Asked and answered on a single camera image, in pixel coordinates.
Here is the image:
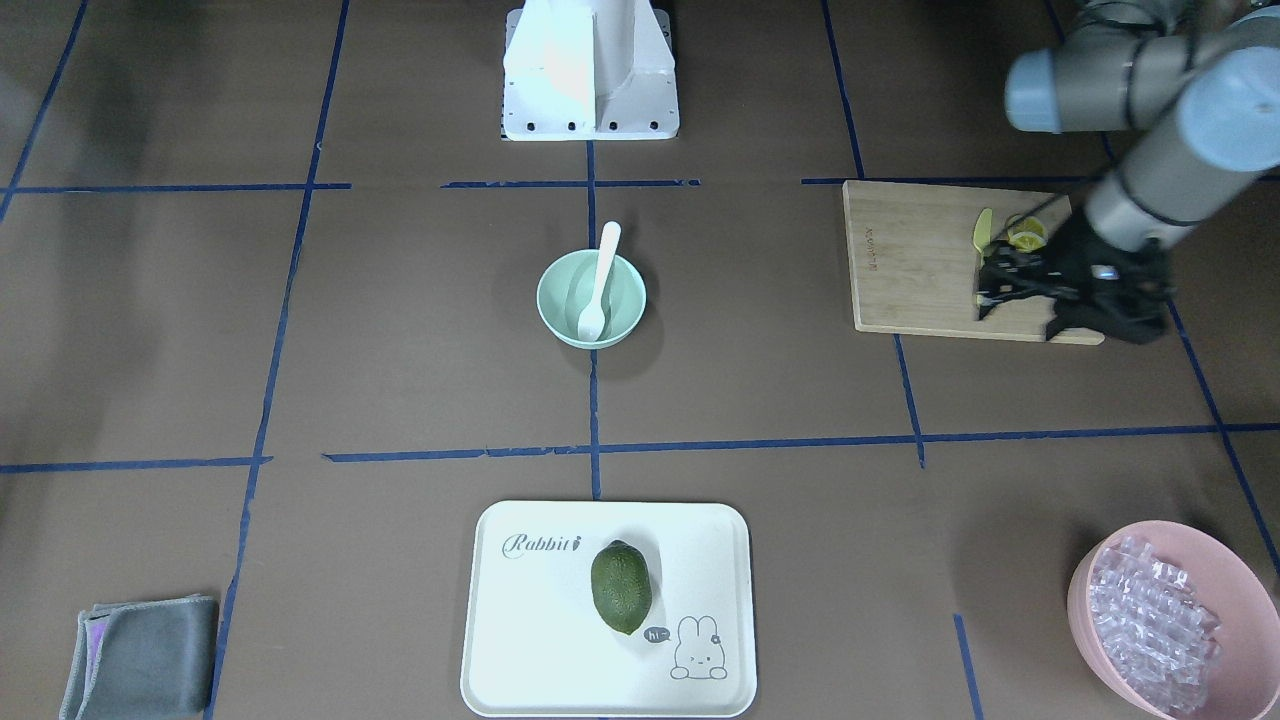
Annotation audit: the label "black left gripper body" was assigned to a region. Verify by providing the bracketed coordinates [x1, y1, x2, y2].
[1038, 211, 1172, 345]

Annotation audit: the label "grey folded cloth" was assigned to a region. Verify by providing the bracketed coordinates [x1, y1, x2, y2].
[58, 594, 218, 719]

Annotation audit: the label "bamboo cutting board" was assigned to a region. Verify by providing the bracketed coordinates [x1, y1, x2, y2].
[842, 179, 1073, 342]

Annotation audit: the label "white rabbit tray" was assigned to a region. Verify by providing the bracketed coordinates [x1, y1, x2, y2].
[460, 501, 758, 717]

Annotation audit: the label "light green bowl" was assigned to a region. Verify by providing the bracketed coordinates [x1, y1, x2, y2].
[538, 249, 648, 350]

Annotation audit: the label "pink bowl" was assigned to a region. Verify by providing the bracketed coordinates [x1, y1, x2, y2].
[1066, 521, 1279, 719]

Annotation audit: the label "clear ice cubes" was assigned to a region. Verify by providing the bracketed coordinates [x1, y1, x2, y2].
[1088, 536, 1222, 717]

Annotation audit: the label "white plastic spoon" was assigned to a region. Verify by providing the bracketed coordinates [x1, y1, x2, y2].
[576, 222, 622, 343]

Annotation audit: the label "green lime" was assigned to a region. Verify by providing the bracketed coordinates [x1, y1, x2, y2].
[590, 539, 653, 635]

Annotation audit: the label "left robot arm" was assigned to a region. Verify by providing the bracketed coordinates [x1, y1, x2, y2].
[974, 1, 1279, 345]

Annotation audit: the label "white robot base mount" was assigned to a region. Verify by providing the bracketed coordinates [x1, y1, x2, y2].
[500, 1, 681, 142]

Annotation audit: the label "yellow plastic knife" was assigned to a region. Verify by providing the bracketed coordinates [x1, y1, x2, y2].
[972, 208, 995, 256]

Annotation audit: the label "lower lemon slice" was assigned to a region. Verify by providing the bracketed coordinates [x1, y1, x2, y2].
[1005, 214, 1048, 252]

